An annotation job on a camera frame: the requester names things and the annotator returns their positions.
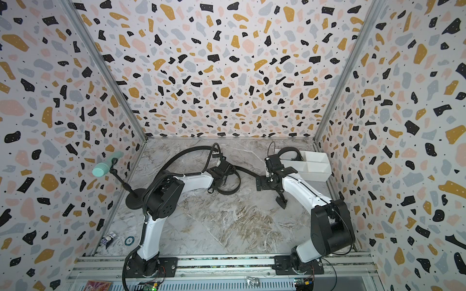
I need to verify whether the long black belt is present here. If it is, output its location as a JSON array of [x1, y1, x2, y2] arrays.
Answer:
[[154, 143, 223, 179], [209, 166, 288, 209]]

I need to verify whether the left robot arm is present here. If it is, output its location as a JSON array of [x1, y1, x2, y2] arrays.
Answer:
[[136, 160, 238, 261]]

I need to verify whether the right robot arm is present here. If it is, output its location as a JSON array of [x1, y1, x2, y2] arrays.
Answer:
[[256, 154, 356, 270]]

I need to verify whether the white divided storage box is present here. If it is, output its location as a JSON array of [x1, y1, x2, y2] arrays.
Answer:
[[268, 149, 331, 182]]

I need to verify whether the small tape roll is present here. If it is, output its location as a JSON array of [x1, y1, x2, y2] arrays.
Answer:
[[125, 236, 135, 246]]

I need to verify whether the black microphone stand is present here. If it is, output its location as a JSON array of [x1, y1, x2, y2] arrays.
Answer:
[[109, 166, 147, 210]]

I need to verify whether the green foam microphone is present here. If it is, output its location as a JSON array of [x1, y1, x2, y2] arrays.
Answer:
[[92, 152, 124, 178]]

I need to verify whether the pink printed card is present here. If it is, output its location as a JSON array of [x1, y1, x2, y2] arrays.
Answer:
[[83, 280, 112, 291]]

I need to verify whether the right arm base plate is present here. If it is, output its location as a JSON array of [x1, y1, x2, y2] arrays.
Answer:
[[272, 254, 324, 276]]

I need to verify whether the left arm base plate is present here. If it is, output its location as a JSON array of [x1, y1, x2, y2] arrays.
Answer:
[[123, 255, 178, 279]]

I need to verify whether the aluminium rail frame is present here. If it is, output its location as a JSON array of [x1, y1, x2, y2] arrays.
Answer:
[[63, 252, 384, 291]]

